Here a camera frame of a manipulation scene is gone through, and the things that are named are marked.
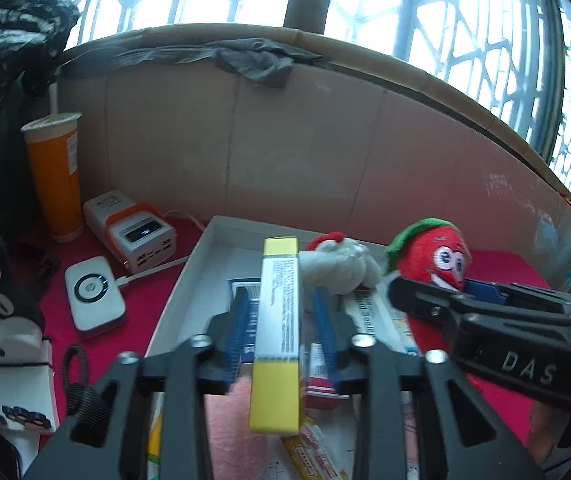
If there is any orange drink cup with straw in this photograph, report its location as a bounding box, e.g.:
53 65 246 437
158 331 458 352
20 82 83 243

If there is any black plastic bag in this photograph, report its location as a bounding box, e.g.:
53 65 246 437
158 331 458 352
0 0 81 121

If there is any white orange power bank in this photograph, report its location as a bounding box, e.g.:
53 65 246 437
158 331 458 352
82 190 178 275

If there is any black coiled lanyard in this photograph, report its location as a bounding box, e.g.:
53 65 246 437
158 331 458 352
60 342 111 421

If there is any white cardboard tray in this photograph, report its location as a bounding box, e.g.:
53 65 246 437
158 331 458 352
142 215 446 480

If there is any brown cardboard barrier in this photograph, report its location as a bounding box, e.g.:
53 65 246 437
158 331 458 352
58 22 571 291

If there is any white plush toy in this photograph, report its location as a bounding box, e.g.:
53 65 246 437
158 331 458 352
299 232 383 295

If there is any long white sealant box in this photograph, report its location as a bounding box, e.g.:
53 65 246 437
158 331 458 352
343 287 419 358

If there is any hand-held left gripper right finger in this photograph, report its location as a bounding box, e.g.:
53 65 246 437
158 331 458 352
312 286 547 480

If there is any black white cat figure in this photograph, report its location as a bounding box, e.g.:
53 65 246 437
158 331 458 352
0 235 61 433

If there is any pink plush toy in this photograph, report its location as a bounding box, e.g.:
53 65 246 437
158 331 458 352
204 377 286 480

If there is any orange yellow snack packet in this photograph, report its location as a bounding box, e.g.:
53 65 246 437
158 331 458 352
280 420 339 480

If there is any red pepper plush toy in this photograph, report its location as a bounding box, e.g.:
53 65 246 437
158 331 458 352
384 217 472 358

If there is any yellow black box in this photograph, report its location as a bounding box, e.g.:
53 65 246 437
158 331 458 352
248 236 301 436

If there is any magenta table cloth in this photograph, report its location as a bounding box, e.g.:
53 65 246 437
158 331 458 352
0 212 556 461

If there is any white red blue medicine box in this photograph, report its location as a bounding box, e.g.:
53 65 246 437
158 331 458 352
304 342 349 411

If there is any black cord bundle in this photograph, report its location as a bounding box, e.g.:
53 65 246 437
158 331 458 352
8 242 62 293

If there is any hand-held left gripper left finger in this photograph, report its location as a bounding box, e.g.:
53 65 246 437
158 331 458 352
22 291 252 480

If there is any grey cloth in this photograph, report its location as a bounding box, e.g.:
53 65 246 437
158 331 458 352
62 37 323 88

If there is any white cable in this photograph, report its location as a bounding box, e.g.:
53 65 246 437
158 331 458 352
118 212 206 288

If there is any white round-button device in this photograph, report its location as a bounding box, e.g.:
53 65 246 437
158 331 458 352
64 256 127 332

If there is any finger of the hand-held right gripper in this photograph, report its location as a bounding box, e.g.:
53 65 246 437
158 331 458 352
388 275 571 332
464 280 571 307

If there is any person's right hand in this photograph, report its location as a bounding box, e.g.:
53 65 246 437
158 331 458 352
530 400 571 466

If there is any yellow tissue pack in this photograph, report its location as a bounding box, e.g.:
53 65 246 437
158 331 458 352
146 395 167 468

